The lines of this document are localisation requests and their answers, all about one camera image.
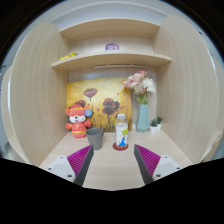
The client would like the yellow poppy flower painting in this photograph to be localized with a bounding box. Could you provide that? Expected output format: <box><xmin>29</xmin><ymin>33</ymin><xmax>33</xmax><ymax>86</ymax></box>
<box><xmin>67</xmin><ymin>77</ymin><xmax>132</xmax><ymax>132</ymax></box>

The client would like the yellow toy on shelf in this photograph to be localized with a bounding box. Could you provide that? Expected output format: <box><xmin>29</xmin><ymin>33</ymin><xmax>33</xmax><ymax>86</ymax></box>
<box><xmin>58</xmin><ymin>52</ymin><xmax>78</xmax><ymax>61</ymax></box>

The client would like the light wooden shelf cabinet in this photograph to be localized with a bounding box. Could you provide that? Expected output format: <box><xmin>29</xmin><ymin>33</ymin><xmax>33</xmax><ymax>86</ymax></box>
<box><xmin>1</xmin><ymin>16</ymin><xmax>224</xmax><ymax>190</ymax></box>

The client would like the grey plastic cup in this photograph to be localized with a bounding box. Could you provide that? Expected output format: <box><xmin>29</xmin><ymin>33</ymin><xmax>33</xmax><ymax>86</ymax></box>
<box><xmin>86</xmin><ymin>128</ymin><xmax>104</xmax><ymax>150</ymax></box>

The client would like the small potted succulent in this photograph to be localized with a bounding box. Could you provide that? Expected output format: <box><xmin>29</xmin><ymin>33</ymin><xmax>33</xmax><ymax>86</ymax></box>
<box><xmin>150</xmin><ymin>119</ymin><xmax>158</xmax><ymax>134</ymax></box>
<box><xmin>157</xmin><ymin>116</ymin><xmax>163</xmax><ymax>131</ymax></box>

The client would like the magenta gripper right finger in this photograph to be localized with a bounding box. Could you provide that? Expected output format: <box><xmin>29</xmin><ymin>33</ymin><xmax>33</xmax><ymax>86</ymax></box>
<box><xmin>134</xmin><ymin>145</ymin><xmax>181</xmax><ymax>185</ymax></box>

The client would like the clear plastic water bottle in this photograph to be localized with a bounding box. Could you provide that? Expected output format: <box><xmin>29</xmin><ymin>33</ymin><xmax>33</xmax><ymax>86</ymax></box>
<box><xmin>115</xmin><ymin>113</ymin><xmax>128</xmax><ymax>147</ymax></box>

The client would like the teal ceramic vase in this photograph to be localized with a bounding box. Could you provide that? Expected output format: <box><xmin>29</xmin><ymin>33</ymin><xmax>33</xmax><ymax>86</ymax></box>
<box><xmin>136</xmin><ymin>104</ymin><xmax>150</xmax><ymax>133</ymax></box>

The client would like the white LED light bar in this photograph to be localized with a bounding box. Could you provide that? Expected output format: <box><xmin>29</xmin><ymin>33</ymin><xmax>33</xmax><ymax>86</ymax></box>
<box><xmin>95</xmin><ymin>64</ymin><xmax>147</xmax><ymax>69</ymax></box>

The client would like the small potted succulent right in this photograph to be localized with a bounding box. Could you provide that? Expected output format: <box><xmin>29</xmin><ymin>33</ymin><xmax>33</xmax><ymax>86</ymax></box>
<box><xmin>157</xmin><ymin>116</ymin><xmax>163</xmax><ymax>131</ymax></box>

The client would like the red fortune god plush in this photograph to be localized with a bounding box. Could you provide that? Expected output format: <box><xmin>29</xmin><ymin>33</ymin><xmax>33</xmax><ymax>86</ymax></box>
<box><xmin>65</xmin><ymin>104</ymin><xmax>92</xmax><ymax>139</ymax></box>

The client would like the pink and white flower bouquet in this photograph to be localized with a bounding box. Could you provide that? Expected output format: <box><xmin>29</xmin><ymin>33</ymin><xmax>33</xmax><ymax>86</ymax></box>
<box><xmin>123</xmin><ymin>70</ymin><xmax>156</xmax><ymax>105</ymax></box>

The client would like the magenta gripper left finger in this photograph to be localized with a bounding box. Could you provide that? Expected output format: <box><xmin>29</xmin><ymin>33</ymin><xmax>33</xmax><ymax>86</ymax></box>
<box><xmin>46</xmin><ymin>145</ymin><xmax>94</xmax><ymax>186</ymax></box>

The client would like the red round coaster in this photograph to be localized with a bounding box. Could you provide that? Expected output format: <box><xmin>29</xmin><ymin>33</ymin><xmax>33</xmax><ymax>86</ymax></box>
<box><xmin>112</xmin><ymin>143</ymin><xmax>129</xmax><ymax>151</ymax></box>

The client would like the purple number 21 sticker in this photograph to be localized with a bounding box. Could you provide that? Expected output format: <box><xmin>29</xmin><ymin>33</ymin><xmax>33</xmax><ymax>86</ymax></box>
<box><xmin>105</xmin><ymin>43</ymin><xmax>120</xmax><ymax>51</ymax></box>

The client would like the small potted succulent left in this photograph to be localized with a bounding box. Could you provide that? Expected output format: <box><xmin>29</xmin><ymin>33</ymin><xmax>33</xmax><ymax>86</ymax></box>
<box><xmin>150</xmin><ymin>119</ymin><xmax>158</xmax><ymax>134</ymax></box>

